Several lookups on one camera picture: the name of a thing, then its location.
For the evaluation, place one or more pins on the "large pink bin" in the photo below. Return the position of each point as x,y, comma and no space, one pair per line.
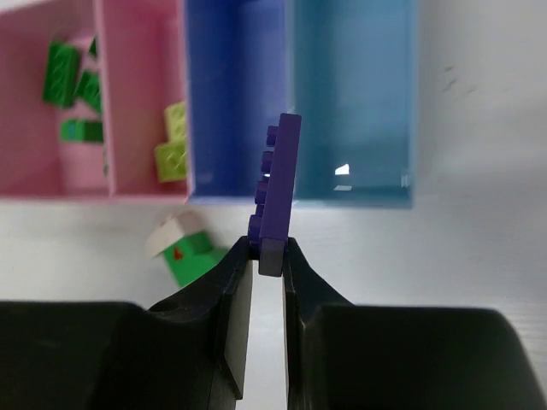
36,163

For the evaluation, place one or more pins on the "green long lego plate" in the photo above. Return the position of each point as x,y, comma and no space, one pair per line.
61,73

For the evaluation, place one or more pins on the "light blue bin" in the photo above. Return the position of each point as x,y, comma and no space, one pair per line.
353,79

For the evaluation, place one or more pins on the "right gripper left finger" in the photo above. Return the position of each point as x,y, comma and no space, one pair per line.
188,351

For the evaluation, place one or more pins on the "small green slope lego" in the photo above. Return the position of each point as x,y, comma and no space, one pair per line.
82,131

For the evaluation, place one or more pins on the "green square lego brick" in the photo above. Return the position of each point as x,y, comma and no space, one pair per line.
88,90

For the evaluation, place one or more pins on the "small pink bin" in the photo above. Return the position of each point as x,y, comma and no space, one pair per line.
141,49

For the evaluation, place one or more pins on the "green on yellow lego stack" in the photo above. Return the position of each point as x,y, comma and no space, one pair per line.
170,160

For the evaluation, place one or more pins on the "lime lego brick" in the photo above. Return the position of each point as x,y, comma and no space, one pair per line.
175,122

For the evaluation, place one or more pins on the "purple lego plate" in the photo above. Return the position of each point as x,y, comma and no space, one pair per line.
269,225

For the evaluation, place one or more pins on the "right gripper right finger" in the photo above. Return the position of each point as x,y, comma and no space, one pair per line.
344,356

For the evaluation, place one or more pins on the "green slope lego with white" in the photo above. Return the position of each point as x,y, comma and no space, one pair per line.
184,243

